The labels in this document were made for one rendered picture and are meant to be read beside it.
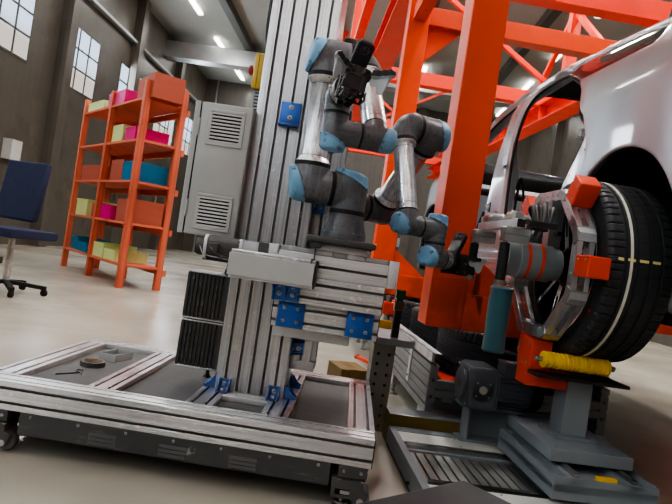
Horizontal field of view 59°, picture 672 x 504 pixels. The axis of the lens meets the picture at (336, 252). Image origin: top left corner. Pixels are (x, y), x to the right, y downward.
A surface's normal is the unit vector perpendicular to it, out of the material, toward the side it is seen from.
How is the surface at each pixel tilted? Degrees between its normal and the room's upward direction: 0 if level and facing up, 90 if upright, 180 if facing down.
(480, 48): 90
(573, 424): 90
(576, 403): 90
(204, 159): 90
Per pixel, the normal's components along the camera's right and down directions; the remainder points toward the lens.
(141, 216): 0.59, 0.09
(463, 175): 0.07, 0.01
